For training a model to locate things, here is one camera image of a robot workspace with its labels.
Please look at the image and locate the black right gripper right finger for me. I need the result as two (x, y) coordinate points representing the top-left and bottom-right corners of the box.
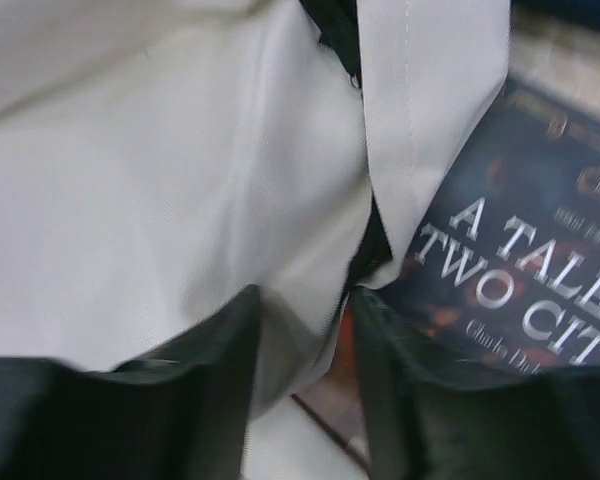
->
(351, 288), (600, 479)

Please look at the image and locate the dark tale of two cities book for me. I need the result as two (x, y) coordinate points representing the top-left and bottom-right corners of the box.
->
(289, 77), (600, 471)

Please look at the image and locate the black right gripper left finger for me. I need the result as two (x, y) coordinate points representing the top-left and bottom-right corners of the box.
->
(0, 285), (261, 479)

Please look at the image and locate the cream canvas backpack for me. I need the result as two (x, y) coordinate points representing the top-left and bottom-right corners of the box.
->
(0, 1), (510, 479)

